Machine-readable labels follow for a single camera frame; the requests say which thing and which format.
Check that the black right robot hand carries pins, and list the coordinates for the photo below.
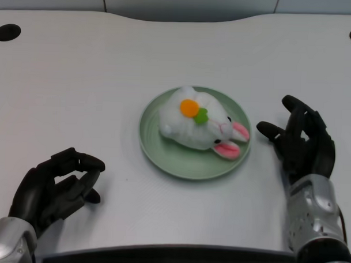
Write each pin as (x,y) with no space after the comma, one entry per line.
(303,144)

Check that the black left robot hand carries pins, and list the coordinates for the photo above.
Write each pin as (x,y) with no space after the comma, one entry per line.
(52,187)

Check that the white rabbit plush doll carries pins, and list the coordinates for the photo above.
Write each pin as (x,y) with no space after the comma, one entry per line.
(199,123)

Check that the green round plate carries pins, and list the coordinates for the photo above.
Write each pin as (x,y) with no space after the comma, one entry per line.
(177,163)

